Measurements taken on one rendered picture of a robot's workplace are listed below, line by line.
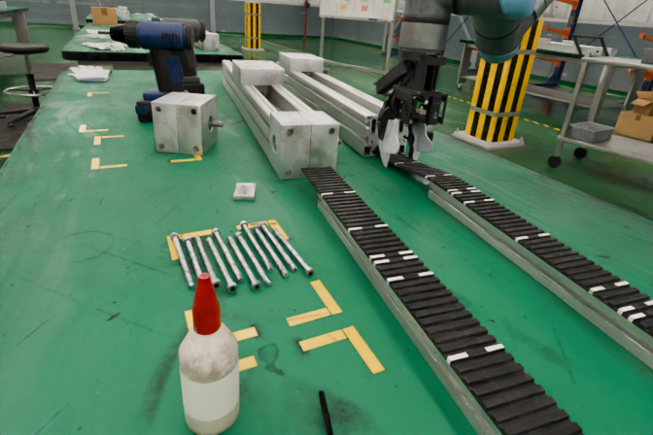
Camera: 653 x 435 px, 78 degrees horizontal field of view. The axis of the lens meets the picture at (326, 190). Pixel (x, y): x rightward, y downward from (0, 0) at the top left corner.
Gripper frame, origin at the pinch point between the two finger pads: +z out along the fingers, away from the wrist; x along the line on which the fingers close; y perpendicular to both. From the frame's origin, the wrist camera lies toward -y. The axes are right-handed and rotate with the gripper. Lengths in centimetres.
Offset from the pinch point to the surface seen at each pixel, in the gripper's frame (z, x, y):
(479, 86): 29, 224, -248
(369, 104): -6.1, 2.3, -19.7
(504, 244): 0.5, -1.3, 31.0
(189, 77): -5, -36, -60
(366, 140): -1.7, -3.9, -6.6
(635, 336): 0.2, -1.3, 47.9
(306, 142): -5.0, -19.7, 3.1
